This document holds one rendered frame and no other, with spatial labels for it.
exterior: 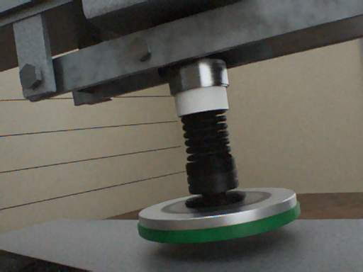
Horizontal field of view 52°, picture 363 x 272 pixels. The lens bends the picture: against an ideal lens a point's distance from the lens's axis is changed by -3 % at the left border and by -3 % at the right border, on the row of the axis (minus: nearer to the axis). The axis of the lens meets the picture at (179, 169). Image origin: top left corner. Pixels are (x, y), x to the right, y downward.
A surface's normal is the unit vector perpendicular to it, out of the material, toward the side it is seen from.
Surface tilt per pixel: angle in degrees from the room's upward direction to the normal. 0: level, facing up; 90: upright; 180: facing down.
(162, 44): 90
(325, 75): 90
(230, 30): 90
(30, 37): 90
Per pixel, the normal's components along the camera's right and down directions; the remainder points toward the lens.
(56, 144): 0.68, -0.07
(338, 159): -0.72, 0.15
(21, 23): -0.33, 0.10
